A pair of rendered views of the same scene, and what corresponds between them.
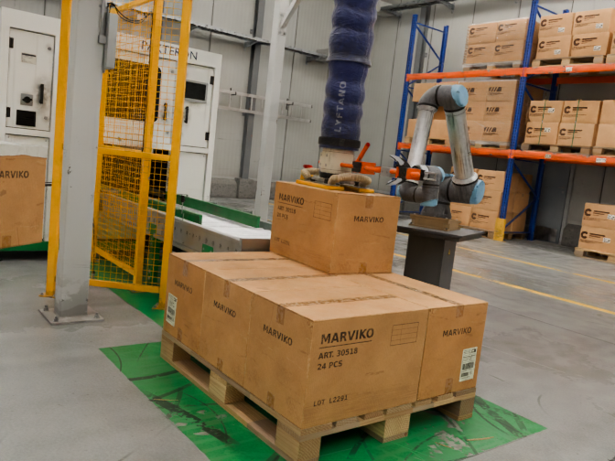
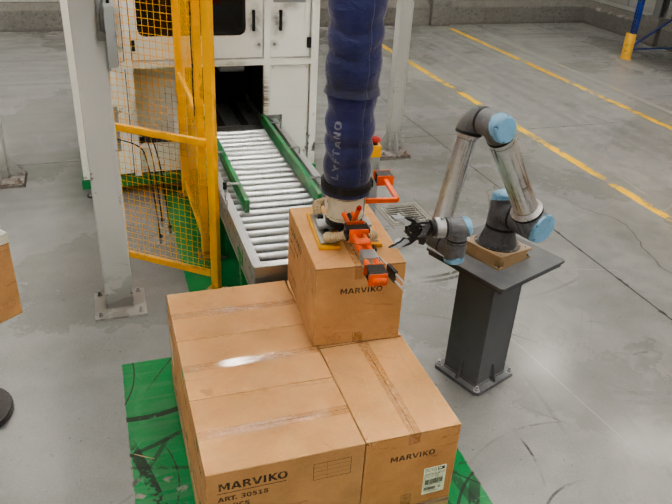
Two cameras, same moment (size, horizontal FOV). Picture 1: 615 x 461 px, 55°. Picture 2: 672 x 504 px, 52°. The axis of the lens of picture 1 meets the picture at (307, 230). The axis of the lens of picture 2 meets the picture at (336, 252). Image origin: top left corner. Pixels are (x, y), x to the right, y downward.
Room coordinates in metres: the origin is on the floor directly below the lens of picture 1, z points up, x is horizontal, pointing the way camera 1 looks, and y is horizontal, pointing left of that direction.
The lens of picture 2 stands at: (0.46, -0.97, 2.41)
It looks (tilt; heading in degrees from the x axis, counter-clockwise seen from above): 29 degrees down; 18
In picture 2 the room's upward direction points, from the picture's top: 3 degrees clockwise
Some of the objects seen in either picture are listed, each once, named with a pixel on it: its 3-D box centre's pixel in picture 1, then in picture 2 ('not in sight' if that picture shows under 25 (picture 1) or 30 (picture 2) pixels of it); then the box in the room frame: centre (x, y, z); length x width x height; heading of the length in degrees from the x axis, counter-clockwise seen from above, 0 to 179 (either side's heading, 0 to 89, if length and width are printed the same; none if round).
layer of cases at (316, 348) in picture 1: (314, 316); (296, 387); (2.74, -0.08, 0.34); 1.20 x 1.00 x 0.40; 38
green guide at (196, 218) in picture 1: (148, 204); (218, 158); (4.48, 1.24, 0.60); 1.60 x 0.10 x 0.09; 38
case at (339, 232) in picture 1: (331, 225); (341, 270); (3.16, -0.13, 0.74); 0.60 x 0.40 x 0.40; 34
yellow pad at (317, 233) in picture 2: (319, 182); (322, 227); (3.12, -0.04, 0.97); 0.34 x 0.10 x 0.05; 31
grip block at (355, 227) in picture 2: (363, 167); (356, 231); (2.96, -0.25, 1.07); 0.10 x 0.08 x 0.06; 121
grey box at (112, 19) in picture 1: (106, 42); (110, 33); (3.47, 1.27, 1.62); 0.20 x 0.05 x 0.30; 38
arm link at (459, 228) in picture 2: (431, 174); (456, 227); (3.18, -0.63, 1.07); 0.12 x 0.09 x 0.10; 121
